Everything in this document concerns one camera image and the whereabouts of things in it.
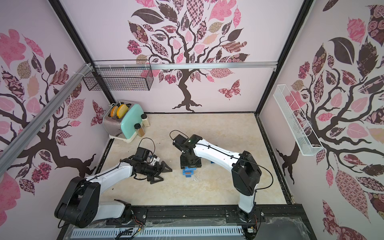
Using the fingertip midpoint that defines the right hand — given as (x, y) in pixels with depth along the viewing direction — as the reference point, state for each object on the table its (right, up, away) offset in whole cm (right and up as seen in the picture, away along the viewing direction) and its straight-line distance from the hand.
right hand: (189, 169), depth 80 cm
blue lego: (+14, +1, +12) cm, 18 cm away
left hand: (-13, -5, +2) cm, 14 cm away
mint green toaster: (-46, +29, +14) cm, 56 cm away
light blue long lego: (-1, -2, +3) cm, 4 cm away
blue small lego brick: (-1, -6, +7) cm, 9 cm away
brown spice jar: (-35, +21, +21) cm, 46 cm away
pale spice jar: (-35, +27, +30) cm, 53 cm away
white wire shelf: (+59, +18, -6) cm, 62 cm away
